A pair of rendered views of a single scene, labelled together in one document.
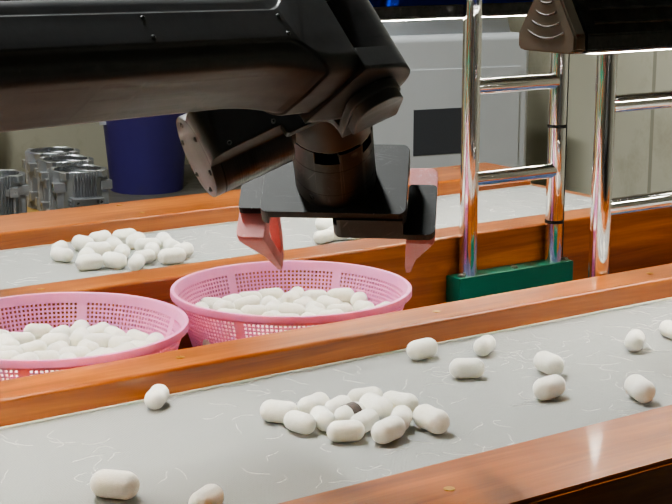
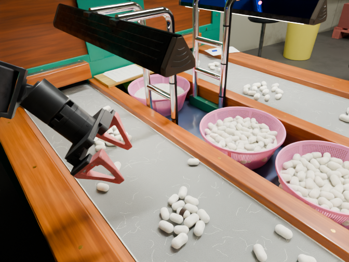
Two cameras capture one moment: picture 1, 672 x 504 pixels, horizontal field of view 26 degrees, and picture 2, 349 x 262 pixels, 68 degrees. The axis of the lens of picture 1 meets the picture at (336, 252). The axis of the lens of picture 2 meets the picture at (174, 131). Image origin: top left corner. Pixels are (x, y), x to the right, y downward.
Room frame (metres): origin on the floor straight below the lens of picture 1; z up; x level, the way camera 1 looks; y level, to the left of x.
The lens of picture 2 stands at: (1.15, -0.39, 1.23)
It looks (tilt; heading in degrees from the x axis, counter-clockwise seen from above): 34 degrees down; 86
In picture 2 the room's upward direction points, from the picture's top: 3 degrees counter-clockwise
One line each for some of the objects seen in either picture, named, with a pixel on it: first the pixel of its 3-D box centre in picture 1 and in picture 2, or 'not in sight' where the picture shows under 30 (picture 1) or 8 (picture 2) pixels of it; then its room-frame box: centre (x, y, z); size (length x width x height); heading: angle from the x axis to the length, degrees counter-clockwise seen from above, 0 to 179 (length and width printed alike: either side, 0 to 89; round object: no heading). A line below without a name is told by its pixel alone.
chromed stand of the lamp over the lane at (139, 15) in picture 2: not in sight; (138, 82); (1.09, 0.39, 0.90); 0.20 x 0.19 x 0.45; 124
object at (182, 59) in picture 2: not in sight; (104, 28); (1.02, 0.35, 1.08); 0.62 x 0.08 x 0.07; 124
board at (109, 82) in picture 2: not in sight; (132, 71); (1.04, 0.82, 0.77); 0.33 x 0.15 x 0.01; 34
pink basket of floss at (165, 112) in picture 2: not in sight; (159, 95); (1.16, 0.64, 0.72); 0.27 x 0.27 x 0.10
